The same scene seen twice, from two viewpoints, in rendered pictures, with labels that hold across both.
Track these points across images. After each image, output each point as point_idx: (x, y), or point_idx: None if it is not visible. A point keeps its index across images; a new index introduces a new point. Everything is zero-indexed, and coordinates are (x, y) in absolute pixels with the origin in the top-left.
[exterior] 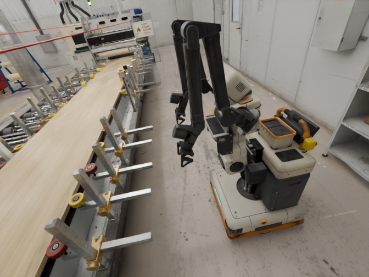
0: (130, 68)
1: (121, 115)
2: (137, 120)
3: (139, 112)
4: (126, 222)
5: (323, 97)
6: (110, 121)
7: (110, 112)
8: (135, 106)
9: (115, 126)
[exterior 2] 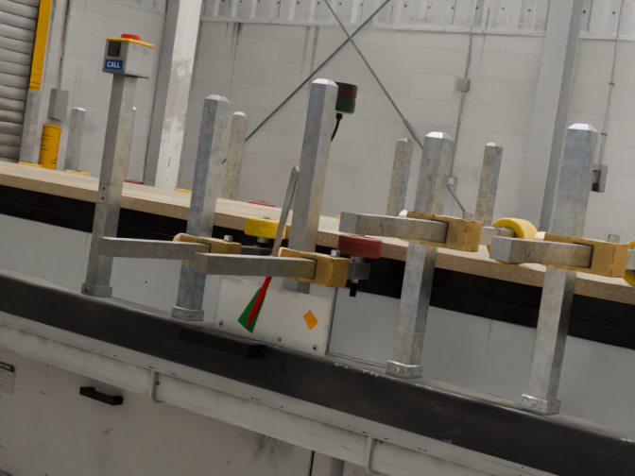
0: (312, 110)
1: (164, 304)
2: (10, 287)
3: (91, 324)
4: None
5: None
6: (49, 212)
7: (66, 186)
8: (147, 308)
9: (64, 266)
